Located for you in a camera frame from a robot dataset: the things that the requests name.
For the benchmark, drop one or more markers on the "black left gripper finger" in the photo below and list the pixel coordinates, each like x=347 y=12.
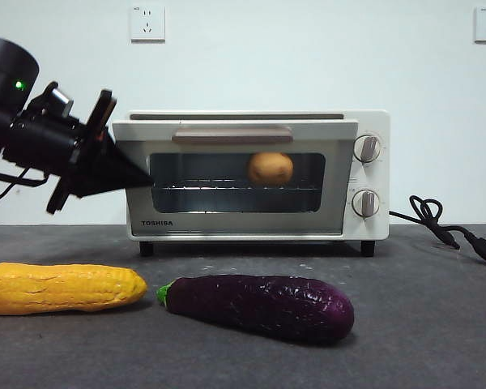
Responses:
x=113 y=160
x=101 y=182

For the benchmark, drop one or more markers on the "brown potato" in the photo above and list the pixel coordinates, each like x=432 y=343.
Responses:
x=270 y=169

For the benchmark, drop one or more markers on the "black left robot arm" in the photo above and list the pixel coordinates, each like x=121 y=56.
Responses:
x=4 y=65

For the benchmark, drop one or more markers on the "beige oven temperature knob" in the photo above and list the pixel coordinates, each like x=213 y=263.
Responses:
x=368 y=148

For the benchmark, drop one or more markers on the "beige oven timer knob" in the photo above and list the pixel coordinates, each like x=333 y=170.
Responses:
x=365 y=203

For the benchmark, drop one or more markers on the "white Toshiba toaster oven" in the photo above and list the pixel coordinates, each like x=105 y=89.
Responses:
x=372 y=182

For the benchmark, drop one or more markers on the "yellow corn cob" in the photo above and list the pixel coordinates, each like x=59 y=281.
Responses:
x=65 y=289

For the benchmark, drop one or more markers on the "purple eggplant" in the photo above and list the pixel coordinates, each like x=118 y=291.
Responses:
x=259 y=308

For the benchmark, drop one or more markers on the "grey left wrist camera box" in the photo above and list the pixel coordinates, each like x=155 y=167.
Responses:
x=58 y=99

